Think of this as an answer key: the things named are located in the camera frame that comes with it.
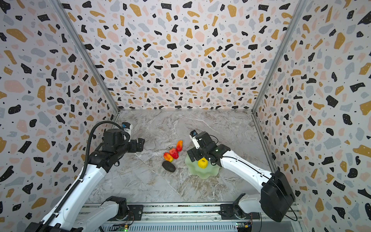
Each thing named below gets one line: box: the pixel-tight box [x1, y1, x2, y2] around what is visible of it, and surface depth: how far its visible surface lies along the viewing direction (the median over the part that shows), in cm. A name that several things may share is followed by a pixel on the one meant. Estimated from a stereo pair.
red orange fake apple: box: [163, 152, 174, 163], surface depth 93 cm
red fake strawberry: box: [169, 147, 179, 160], surface depth 95 cm
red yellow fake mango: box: [176, 140, 184, 153], surface depth 99 cm
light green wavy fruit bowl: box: [185, 154, 221, 179], surface depth 90 cm
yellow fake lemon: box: [197, 157, 209, 169], surface depth 87 cm
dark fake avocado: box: [161, 160, 176, 173], surface depth 89 cm
